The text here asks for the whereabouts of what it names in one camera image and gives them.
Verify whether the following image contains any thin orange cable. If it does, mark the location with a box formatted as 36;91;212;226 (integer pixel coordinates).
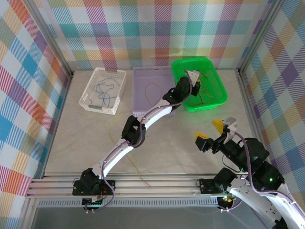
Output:
144;83;163;108

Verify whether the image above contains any yellow cable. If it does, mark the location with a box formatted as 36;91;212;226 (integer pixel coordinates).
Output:
109;114;151;187

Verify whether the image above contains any green perforated plastic basket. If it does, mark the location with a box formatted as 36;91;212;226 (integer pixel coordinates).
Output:
171;56;229;112

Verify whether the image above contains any lavender perforated plastic basket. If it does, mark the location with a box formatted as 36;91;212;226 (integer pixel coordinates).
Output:
132;66;178;118

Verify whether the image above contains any white perforated plastic basket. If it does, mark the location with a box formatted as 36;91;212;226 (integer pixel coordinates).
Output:
78;67;127;115

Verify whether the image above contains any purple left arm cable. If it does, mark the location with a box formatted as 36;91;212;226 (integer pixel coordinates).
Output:
83;69;193;214

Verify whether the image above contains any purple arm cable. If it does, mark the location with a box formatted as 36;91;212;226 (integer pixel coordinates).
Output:
83;69;193;214
219;132;305;229

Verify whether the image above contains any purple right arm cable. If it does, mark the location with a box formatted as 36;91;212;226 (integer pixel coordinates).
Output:
219;132;305;229

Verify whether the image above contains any aluminium table edge rail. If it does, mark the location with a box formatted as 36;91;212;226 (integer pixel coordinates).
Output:
40;71;75;178
235;68;263;144

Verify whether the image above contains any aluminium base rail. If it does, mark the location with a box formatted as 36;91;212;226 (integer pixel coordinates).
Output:
25;173;259;199

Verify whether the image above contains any slotted grey cable duct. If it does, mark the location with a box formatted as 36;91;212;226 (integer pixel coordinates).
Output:
37;199;220;208

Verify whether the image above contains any aluminium frame post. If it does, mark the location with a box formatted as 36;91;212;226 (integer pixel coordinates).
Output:
28;0;73;76
238;0;285;73

